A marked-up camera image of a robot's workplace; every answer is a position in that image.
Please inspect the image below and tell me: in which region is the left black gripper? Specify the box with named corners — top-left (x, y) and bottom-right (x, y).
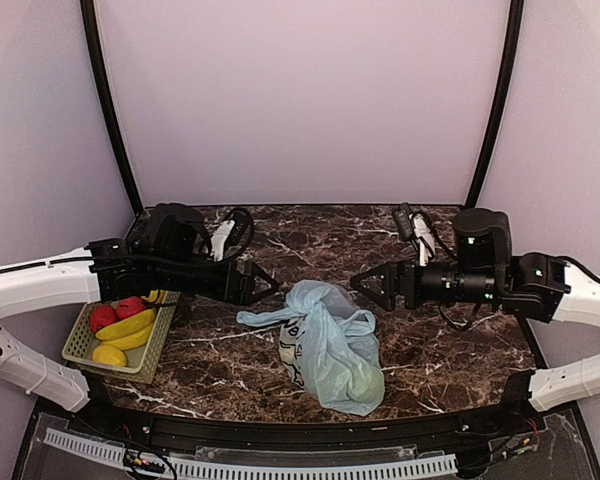
top-left (152, 255), bottom-right (280, 306)

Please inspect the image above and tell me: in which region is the green fruit in bag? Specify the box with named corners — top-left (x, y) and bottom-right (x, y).
top-left (347, 368), bottom-right (385, 409)

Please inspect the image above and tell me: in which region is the upper yellow banana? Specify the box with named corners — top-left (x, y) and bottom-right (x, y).
top-left (96, 309), bottom-right (156, 341)

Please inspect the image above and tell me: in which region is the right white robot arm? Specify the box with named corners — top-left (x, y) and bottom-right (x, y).
top-left (350, 208), bottom-right (600, 434)

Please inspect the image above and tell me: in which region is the yellow pear in basket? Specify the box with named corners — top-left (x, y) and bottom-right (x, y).
top-left (141, 290), bottom-right (167, 305)

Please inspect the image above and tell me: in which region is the yellow banana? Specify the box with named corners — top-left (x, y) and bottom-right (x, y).
top-left (96, 309), bottom-right (156, 341)
top-left (102, 323), bottom-right (154, 351)

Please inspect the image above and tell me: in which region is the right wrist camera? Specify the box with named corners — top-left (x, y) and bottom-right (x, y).
top-left (391, 202), bottom-right (436, 267)

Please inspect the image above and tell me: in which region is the light blue plastic bag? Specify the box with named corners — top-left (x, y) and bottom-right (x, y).
top-left (236, 280), bottom-right (383, 416)

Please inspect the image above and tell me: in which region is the red apple left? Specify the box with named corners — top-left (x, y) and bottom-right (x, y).
top-left (89, 305), bottom-right (119, 334)

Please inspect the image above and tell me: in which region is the yellow lemon in basket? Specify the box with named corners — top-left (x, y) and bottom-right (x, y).
top-left (92, 344), bottom-right (127, 367)

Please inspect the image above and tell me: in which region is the black front table rail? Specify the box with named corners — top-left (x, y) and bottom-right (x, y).
top-left (69, 384), bottom-right (546, 462)

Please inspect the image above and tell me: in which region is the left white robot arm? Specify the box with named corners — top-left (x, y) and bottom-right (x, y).
top-left (0, 203), bottom-right (279, 436)

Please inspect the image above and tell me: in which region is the right black frame post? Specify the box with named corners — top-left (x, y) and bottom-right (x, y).
top-left (464, 0), bottom-right (525, 208)

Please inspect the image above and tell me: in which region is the red apple right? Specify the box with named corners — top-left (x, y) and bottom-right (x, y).
top-left (115, 296), bottom-right (147, 321)

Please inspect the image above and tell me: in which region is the lower yellow banana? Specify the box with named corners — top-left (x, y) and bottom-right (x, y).
top-left (102, 323), bottom-right (154, 351)

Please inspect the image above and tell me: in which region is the red apple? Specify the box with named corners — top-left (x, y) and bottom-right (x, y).
top-left (89, 305), bottom-right (119, 334)
top-left (115, 296), bottom-right (147, 321)

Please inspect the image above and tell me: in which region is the green perforated plastic basket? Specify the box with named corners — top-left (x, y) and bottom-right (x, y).
top-left (62, 291), bottom-right (180, 384)

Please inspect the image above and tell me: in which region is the left black frame post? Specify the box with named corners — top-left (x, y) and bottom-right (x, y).
top-left (79, 0), bottom-right (144, 216)

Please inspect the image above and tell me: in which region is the white slotted cable duct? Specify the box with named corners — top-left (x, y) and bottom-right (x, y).
top-left (43, 428), bottom-right (458, 480)

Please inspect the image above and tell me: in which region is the black frame post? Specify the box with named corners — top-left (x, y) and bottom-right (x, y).
top-left (464, 0), bottom-right (525, 208)
top-left (79, 0), bottom-right (144, 216)

